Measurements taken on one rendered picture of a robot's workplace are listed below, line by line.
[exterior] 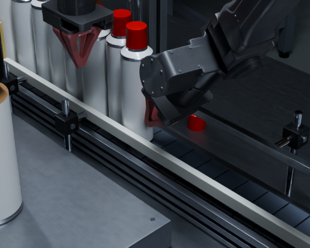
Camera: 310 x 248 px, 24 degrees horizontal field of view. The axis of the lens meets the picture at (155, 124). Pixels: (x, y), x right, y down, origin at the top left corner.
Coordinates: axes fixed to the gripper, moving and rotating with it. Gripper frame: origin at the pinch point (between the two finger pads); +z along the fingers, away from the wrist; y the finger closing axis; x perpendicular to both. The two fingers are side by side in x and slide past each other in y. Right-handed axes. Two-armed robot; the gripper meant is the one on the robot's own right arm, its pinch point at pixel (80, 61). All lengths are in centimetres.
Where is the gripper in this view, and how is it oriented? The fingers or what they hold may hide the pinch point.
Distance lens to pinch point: 114.0
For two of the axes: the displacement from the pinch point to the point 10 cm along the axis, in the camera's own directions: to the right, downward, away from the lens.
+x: 7.3, -3.7, 5.7
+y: 6.8, 4.0, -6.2
